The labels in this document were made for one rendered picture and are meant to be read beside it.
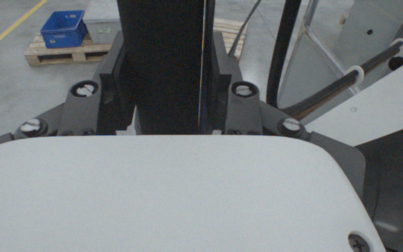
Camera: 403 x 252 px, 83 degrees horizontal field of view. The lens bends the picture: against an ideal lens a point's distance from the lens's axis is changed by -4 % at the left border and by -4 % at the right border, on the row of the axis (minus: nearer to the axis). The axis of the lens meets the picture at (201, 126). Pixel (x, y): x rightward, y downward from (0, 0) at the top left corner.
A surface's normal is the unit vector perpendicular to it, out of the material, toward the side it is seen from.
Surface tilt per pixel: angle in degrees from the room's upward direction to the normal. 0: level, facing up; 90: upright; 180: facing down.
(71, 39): 90
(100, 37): 95
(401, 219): 39
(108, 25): 95
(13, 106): 0
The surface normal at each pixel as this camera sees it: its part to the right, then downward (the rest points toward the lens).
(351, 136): -0.73, -0.44
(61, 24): 0.17, 0.71
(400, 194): -0.44, -0.87
